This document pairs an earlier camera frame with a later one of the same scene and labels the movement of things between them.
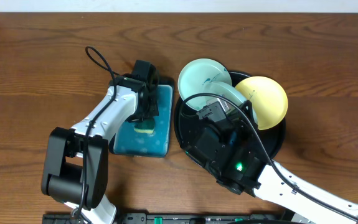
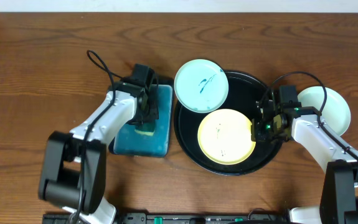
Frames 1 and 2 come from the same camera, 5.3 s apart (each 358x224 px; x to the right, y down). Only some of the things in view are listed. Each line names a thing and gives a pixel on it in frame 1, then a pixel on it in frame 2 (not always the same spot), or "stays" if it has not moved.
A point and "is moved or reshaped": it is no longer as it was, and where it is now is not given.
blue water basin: x=129 y=142 stays
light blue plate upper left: x=194 y=76 stays
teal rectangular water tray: x=165 y=81 stays
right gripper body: x=244 y=132 to x=266 y=130
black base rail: x=171 y=218 stays
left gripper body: x=147 y=104 stays
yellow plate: x=269 y=102 is moved or reshaped
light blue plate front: x=228 y=91 to x=335 y=112
